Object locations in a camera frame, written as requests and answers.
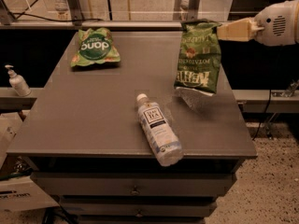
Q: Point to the metal drawer knob lower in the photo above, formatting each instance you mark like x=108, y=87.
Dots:
x=139, y=214

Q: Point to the metal drawer knob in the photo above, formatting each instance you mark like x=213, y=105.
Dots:
x=135, y=191
x=139, y=214

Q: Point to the green jalapeno kettle chip bag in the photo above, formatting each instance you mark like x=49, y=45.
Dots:
x=199, y=59

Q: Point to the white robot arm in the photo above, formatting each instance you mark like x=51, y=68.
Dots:
x=276, y=25

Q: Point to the grey drawer cabinet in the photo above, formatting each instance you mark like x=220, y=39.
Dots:
x=86, y=147

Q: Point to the white cardboard box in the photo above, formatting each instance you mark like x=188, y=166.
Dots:
x=17, y=191

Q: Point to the blue label plastic tea bottle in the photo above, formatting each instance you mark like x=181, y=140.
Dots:
x=162, y=140

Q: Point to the metal drawer knob upper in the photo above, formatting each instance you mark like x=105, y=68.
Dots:
x=135, y=191

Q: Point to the green dang chip bag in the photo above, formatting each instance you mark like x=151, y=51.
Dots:
x=95, y=46

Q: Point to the white pump dispenser bottle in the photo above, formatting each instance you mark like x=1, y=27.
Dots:
x=17, y=82

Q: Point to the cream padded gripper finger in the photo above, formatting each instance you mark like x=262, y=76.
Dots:
x=242, y=30

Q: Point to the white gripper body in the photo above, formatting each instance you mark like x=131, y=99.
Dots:
x=275, y=24

